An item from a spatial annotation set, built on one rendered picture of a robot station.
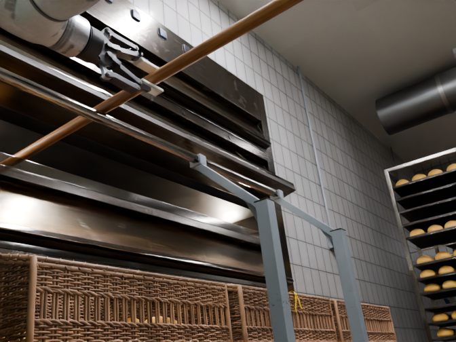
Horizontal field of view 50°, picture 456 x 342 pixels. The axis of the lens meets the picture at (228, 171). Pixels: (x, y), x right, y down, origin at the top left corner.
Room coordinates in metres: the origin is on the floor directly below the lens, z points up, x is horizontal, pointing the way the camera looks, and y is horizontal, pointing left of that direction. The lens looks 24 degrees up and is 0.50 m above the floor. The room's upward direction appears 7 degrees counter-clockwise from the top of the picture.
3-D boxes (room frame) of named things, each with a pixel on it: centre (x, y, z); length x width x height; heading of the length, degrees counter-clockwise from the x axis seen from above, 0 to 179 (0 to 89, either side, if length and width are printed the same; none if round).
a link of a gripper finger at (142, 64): (0.99, 0.16, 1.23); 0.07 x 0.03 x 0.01; 145
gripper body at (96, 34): (0.86, 0.25, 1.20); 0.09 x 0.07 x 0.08; 145
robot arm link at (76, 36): (0.80, 0.30, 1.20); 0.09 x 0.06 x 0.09; 55
